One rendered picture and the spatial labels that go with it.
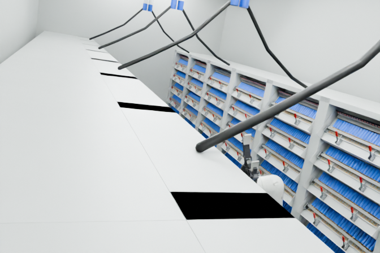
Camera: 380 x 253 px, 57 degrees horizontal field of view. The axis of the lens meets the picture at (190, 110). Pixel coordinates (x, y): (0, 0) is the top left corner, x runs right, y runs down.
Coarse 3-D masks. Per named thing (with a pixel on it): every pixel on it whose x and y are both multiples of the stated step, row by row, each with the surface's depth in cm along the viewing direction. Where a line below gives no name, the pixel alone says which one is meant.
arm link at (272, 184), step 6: (264, 180) 170; (270, 180) 170; (276, 180) 170; (264, 186) 169; (270, 186) 169; (276, 186) 168; (282, 186) 170; (270, 192) 169; (276, 192) 169; (282, 192) 171; (276, 198) 170; (282, 198) 173; (282, 204) 174
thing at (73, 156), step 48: (0, 96) 104; (48, 96) 114; (96, 96) 128; (0, 144) 68; (48, 144) 73; (96, 144) 78; (0, 192) 51; (48, 192) 54; (96, 192) 56; (144, 192) 59
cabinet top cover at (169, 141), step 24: (120, 72) 203; (120, 96) 135; (144, 96) 144; (144, 120) 106; (168, 120) 111; (144, 144) 84; (168, 144) 87; (192, 144) 91; (168, 168) 72; (192, 168) 74; (216, 168) 76; (216, 192) 64; (240, 192) 66; (264, 192) 68; (216, 216) 55; (240, 216) 57
